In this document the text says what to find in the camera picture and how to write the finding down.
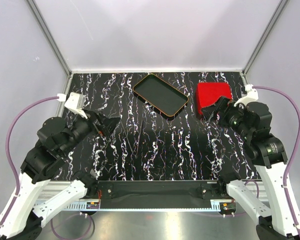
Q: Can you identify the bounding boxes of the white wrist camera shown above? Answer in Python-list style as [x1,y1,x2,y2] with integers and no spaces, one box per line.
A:
[56,92,88,119]
[234,84,259,107]

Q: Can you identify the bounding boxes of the aluminium frame post right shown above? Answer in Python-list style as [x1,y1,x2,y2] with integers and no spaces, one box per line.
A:
[242,0,290,76]

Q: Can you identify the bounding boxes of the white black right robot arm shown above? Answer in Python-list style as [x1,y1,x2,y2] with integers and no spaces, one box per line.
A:
[198,96,300,240]

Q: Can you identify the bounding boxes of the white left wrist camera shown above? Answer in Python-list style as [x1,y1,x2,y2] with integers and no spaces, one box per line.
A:
[56,92,88,119]

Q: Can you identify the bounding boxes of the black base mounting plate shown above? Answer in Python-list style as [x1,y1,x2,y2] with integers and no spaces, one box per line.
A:
[82,180,234,212]

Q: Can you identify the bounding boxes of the dark green gold-rimmed tray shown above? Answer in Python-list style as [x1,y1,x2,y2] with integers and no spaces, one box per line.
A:
[132,73,189,118]

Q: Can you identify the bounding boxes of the aluminium front rail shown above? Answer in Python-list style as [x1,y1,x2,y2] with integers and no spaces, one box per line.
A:
[23,181,296,213]

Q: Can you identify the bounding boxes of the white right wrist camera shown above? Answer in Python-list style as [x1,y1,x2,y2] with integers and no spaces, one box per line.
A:
[234,84,259,107]

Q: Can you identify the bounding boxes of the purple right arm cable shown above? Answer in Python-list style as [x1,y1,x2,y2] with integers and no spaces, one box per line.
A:
[243,86,300,240]

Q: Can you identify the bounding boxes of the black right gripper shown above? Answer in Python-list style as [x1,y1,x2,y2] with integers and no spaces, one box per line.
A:
[200,94,252,139]

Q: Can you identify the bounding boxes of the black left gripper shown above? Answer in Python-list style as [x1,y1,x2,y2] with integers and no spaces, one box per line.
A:
[60,107,122,156]

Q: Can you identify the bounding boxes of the aluminium frame post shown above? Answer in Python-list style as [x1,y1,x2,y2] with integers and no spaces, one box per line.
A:
[24,0,73,76]
[242,0,290,76]

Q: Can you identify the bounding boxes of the metal tweezers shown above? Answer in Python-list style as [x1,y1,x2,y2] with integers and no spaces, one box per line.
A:
[120,116,144,159]

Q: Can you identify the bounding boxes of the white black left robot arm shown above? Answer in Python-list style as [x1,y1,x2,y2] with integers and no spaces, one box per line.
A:
[0,111,121,240]

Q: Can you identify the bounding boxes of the red chocolate box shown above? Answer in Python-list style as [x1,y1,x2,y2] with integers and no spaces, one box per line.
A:
[195,82,232,119]

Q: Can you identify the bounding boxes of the aluminium frame post left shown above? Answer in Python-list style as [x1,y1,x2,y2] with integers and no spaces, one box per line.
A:
[24,0,73,76]

